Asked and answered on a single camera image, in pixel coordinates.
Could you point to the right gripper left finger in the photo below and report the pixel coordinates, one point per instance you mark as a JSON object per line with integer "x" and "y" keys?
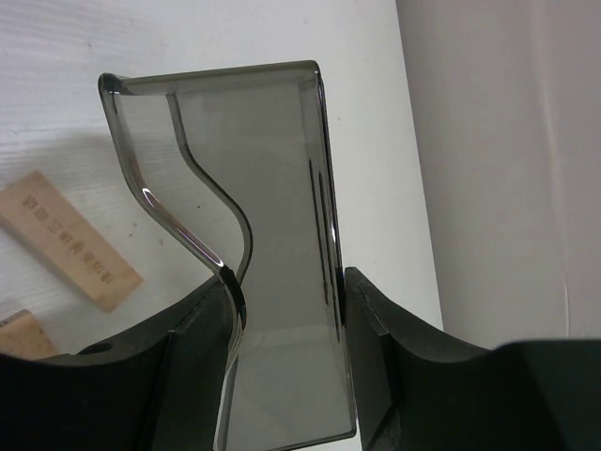
{"x": 155, "y": 386}

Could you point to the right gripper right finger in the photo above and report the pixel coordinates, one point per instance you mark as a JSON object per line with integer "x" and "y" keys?
{"x": 418, "y": 388}

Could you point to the wood block one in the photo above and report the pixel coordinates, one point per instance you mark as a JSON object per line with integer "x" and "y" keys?
{"x": 46, "y": 221}

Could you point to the smoky transparent plastic box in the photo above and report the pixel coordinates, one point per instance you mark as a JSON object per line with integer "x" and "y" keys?
{"x": 235, "y": 164}

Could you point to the wood block two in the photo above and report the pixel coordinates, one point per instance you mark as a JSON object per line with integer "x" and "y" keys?
{"x": 22, "y": 336}

